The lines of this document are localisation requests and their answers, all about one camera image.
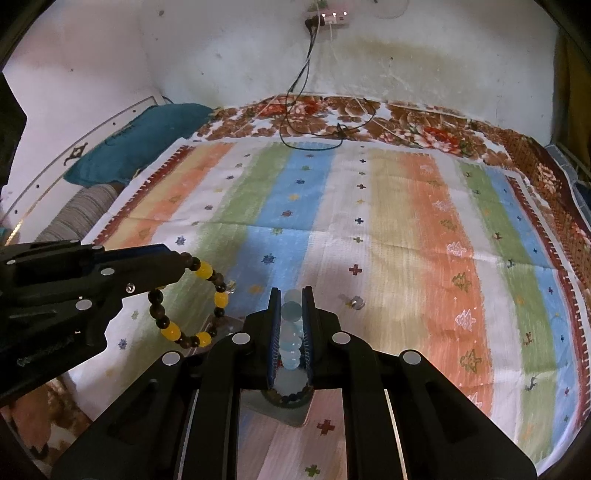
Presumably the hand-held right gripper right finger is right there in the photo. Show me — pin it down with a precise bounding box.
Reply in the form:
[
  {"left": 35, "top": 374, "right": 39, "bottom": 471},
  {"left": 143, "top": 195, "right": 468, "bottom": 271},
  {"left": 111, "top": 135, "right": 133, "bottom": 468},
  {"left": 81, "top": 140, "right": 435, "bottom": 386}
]
[{"left": 301, "top": 286, "right": 539, "bottom": 480}]

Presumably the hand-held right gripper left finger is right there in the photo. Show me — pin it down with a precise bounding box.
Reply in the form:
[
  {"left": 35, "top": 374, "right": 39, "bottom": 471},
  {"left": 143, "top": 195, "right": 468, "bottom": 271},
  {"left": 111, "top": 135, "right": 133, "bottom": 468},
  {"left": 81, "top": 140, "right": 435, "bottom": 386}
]
[{"left": 51, "top": 287, "right": 283, "bottom": 480}]

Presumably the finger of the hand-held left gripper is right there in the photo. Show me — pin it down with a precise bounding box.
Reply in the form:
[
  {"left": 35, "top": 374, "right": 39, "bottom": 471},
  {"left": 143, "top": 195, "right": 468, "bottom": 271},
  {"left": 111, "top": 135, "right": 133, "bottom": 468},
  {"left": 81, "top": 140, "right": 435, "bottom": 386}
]
[
  {"left": 76, "top": 273, "right": 183, "bottom": 347},
  {"left": 81, "top": 244, "right": 195, "bottom": 276}
]

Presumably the pale blue bead bracelet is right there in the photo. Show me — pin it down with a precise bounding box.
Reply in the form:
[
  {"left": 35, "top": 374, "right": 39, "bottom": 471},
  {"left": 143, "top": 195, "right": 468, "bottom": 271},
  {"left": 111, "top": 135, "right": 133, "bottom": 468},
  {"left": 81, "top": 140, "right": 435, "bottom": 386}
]
[{"left": 277, "top": 290, "right": 308, "bottom": 393}]

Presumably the yellow and dark bead bracelet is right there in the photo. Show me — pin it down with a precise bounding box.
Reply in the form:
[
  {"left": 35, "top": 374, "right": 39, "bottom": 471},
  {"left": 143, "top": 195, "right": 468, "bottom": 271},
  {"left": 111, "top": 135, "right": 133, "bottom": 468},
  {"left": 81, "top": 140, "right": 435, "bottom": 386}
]
[{"left": 148, "top": 253, "right": 236, "bottom": 349}]

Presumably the grey striped pillow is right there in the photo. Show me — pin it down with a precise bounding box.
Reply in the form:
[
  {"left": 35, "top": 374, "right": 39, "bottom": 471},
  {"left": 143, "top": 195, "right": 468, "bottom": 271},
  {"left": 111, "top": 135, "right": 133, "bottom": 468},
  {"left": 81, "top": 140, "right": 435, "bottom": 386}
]
[{"left": 34, "top": 184, "right": 121, "bottom": 243}]

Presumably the teal pillow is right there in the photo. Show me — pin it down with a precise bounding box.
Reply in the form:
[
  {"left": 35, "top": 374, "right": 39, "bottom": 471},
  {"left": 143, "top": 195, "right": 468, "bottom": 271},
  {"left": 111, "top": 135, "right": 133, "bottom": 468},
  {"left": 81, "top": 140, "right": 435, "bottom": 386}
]
[{"left": 64, "top": 104, "right": 215, "bottom": 188}]

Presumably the colourful striped cloth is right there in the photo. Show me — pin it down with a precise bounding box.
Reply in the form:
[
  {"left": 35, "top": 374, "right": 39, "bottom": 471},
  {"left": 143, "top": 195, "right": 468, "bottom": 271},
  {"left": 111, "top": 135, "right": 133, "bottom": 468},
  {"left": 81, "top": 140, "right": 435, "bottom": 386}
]
[{"left": 60, "top": 138, "right": 583, "bottom": 480}]

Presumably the white bed headboard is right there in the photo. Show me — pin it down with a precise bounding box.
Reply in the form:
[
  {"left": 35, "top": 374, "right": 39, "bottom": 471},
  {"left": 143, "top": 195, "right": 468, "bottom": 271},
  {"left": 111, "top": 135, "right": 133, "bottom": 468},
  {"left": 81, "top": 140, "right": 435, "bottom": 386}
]
[{"left": 0, "top": 95, "right": 164, "bottom": 245}]

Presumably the white power strip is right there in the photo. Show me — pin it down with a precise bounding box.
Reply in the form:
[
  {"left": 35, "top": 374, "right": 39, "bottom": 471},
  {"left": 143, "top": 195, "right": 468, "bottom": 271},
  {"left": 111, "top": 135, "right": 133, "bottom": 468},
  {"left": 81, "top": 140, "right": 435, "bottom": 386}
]
[{"left": 302, "top": 7, "right": 352, "bottom": 29}]

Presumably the mustard hanging garment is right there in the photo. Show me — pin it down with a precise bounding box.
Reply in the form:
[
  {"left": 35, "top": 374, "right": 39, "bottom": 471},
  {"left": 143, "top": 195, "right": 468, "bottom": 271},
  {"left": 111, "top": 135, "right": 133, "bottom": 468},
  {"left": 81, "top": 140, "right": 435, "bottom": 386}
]
[{"left": 554, "top": 32, "right": 578, "bottom": 139}]

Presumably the black power cable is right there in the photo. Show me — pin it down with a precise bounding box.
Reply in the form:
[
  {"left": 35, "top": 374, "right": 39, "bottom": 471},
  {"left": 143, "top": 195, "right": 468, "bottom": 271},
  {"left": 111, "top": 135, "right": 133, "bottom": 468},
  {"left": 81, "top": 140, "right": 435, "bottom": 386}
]
[{"left": 279, "top": 18, "right": 347, "bottom": 148}]

